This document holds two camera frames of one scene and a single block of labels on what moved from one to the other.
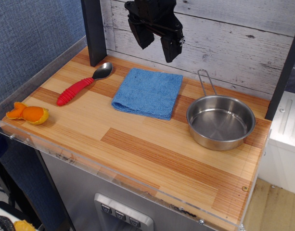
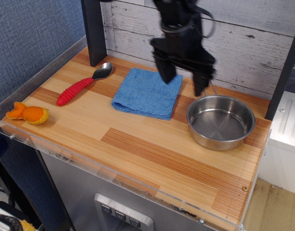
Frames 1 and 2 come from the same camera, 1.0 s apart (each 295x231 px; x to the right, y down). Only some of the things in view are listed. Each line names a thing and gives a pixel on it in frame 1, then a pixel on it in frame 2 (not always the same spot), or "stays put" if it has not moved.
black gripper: (157, 16) to (185, 47)
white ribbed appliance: (281, 166) stays put
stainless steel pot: (217, 122) stays put
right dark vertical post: (286, 75) stays put
